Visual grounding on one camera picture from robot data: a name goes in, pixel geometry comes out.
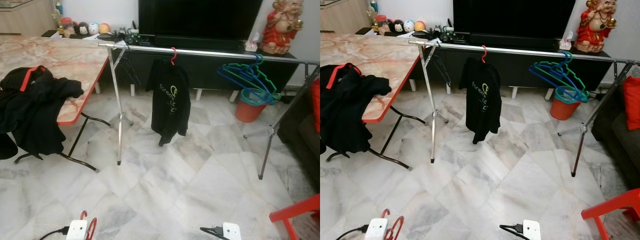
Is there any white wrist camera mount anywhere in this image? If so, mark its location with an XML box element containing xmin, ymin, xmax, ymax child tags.
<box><xmin>66</xmin><ymin>220</ymin><xmax>89</xmax><ymax>240</ymax></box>
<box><xmin>364</xmin><ymin>218</ymin><xmax>389</xmax><ymax>240</ymax></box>
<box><xmin>522</xmin><ymin>220</ymin><xmax>542</xmax><ymax>240</ymax></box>
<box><xmin>221</xmin><ymin>222</ymin><xmax>242</xmax><ymax>240</ymax></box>

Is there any light wooden cabinet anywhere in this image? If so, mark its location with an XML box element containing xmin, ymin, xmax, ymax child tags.
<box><xmin>320</xmin><ymin>0</ymin><xmax>370</xmax><ymax>33</ymax></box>
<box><xmin>0</xmin><ymin>0</ymin><xmax>55</xmax><ymax>36</ymax></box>

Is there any black flat screen television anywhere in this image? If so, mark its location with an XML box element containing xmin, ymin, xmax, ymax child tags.
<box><xmin>453</xmin><ymin>0</ymin><xmax>577</xmax><ymax>39</ymax></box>
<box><xmin>138</xmin><ymin>0</ymin><xmax>264</xmax><ymax>41</ymax></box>

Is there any black wire hanger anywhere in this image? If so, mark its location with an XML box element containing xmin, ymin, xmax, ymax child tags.
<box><xmin>120</xmin><ymin>50</ymin><xmax>142</xmax><ymax>88</ymax></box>
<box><xmin>432</xmin><ymin>47</ymin><xmax>453</xmax><ymax>87</ymax></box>

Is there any pink marble folding table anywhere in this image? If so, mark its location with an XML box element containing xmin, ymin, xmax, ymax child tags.
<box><xmin>320</xmin><ymin>32</ymin><xmax>446</xmax><ymax>171</ymax></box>
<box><xmin>0</xmin><ymin>35</ymin><xmax>132</xmax><ymax>173</ymax></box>

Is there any blue plastic hanger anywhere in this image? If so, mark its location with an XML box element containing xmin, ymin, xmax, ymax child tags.
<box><xmin>217</xmin><ymin>54</ymin><xmax>282</xmax><ymax>101</ymax></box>
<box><xmin>528</xmin><ymin>51</ymin><xmax>590</xmax><ymax>103</ymax></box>

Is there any orange bin green liner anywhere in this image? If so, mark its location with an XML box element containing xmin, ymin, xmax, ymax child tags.
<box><xmin>550</xmin><ymin>86</ymin><xmax>588</xmax><ymax>121</ymax></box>
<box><xmin>235</xmin><ymin>88</ymin><xmax>275</xmax><ymax>124</ymax></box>

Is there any red laughing Buddha statue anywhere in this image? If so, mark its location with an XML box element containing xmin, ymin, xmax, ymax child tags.
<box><xmin>574</xmin><ymin>0</ymin><xmax>618</xmax><ymax>53</ymax></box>
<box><xmin>260</xmin><ymin>0</ymin><xmax>304</xmax><ymax>55</ymax></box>

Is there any black shirt green logo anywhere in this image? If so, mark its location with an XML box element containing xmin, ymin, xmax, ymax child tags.
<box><xmin>145</xmin><ymin>59</ymin><xmax>192</xmax><ymax>147</ymax></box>
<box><xmin>458</xmin><ymin>56</ymin><xmax>502</xmax><ymax>145</ymax></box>

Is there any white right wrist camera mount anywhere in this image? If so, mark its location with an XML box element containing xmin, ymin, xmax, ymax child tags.
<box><xmin>522</xmin><ymin>220</ymin><xmax>542</xmax><ymax>240</ymax></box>
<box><xmin>221</xmin><ymin>222</ymin><xmax>242</xmax><ymax>240</ymax></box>

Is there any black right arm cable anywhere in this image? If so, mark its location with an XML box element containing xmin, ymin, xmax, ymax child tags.
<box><xmin>500</xmin><ymin>224</ymin><xmax>531</xmax><ymax>240</ymax></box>
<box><xmin>200</xmin><ymin>226</ymin><xmax>231</xmax><ymax>240</ymax></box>

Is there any red plastic stool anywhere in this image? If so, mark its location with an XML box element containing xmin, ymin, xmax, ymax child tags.
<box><xmin>269</xmin><ymin>193</ymin><xmax>321</xmax><ymax>240</ymax></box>
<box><xmin>581</xmin><ymin>188</ymin><xmax>640</xmax><ymax>240</ymax></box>

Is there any black television console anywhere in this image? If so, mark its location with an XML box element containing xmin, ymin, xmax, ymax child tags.
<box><xmin>420</xmin><ymin>34</ymin><xmax>612</xmax><ymax>101</ymax></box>
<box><xmin>107</xmin><ymin>35</ymin><xmax>301</xmax><ymax>103</ymax></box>

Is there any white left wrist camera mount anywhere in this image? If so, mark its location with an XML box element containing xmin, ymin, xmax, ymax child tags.
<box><xmin>364</xmin><ymin>218</ymin><xmax>389</xmax><ymax>240</ymax></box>
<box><xmin>66</xmin><ymin>220</ymin><xmax>89</xmax><ymax>240</ymax></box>

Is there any dark grey fabric sofa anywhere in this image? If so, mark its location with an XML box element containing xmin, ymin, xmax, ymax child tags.
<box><xmin>591</xmin><ymin>75</ymin><xmax>640</xmax><ymax>173</ymax></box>
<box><xmin>277</xmin><ymin>82</ymin><xmax>321</xmax><ymax>193</ymax></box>

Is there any green plastic hanger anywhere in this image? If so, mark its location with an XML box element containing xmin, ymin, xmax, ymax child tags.
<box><xmin>225</xmin><ymin>62</ymin><xmax>279</xmax><ymax>98</ymax></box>
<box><xmin>536</xmin><ymin>60</ymin><xmax>587</xmax><ymax>98</ymax></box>

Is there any black soundbar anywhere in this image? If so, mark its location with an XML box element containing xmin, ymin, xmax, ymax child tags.
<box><xmin>154</xmin><ymin>35</ymin><xmax>246</xmax><ymax>51</ymax></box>
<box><xmin>467</xmin><ymin>33</ymin><xmax>561</xmax><ymax>49</ymax></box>

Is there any black sweater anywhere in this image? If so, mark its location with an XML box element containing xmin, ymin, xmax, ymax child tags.
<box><xmin>7</xmin><ymin>75</ymin><xmax>85</xmax><ymax>157</ymax></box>
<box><xmin>322</xmin><ymin>72</ymin><xmax>392</xmax><ymax>155</ymax></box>

